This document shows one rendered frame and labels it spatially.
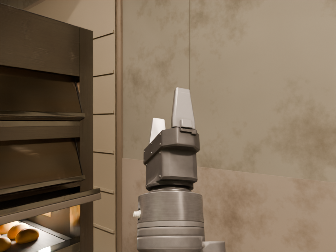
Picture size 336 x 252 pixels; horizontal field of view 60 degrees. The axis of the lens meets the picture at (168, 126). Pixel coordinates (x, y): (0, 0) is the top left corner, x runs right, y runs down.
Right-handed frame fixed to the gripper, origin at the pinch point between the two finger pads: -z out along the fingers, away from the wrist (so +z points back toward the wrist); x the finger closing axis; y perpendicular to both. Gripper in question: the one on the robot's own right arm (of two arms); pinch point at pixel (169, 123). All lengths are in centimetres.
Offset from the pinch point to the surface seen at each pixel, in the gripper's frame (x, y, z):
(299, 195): -125, -143, -16
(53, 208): -71, 16, 4
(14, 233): -113, 31, 10
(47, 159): -81, 21, -15
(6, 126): -68, 35, -22
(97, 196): -80, 1, -2
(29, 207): -67, 23, 5
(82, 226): -100, 4, 8
